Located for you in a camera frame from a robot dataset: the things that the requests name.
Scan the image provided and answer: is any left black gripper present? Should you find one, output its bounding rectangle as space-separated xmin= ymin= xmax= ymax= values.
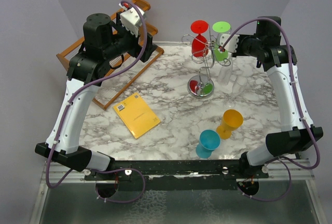
xmin=103 ymin=12 xmax=157 ymax=61

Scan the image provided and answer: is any clear champagne flute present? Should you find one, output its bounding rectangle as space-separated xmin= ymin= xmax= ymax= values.
xmin=224 ymin=76 xmax=248 ymax=109
xmin=217 ymin=53 xmax=232 ymax=86

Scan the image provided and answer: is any green plastic wine glass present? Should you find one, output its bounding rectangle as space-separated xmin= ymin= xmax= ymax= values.
xmin=212 ymin=21 xmax=231 ymax=63

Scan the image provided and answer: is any red plastic wine glass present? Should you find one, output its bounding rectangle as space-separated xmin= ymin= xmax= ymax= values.
xmin=190 ymin=20 xmax=209 ymax=58

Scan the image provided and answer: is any orange plastic wine glass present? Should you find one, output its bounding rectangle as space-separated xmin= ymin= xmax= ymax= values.
xmin=216 ymin=109 xmax=243 ymax=139

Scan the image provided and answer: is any blue plastic wine glass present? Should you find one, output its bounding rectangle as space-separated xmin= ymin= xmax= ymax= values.
xmin=196 ymin=130 xmax=220 ymax=159

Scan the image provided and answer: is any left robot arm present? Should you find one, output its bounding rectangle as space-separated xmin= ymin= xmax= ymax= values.
xmin=35 ymin=10 xmax=156 ymax=180

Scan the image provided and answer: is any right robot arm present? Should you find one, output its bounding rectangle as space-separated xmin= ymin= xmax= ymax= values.
xmin=236 ymin=16 xmax=323 ymax=178

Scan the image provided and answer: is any wooden shelf rack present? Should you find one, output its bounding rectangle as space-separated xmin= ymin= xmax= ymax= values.
xmin=56 ymin=0 xmax=164 ymax=110

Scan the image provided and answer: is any chrome wine glass rack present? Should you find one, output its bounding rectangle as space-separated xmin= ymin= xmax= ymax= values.
xmin=181 ymin=34 xmax=232 ymax=99

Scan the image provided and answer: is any yellow book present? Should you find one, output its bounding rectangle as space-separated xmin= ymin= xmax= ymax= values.
xmin=113 ymin=93 xmax=160 ymax=139

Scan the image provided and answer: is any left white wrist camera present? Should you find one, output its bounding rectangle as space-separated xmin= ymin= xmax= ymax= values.
xmin=119 ymin=3 xmax=142 ymax=37

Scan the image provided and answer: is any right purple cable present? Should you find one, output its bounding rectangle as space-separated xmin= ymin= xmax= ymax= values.
xmin=220 ymin=18 xmax=321 ymax=170

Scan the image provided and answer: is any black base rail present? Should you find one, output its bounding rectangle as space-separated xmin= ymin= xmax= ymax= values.
xmin=85 ymin=159 xmax=268 ymax=191

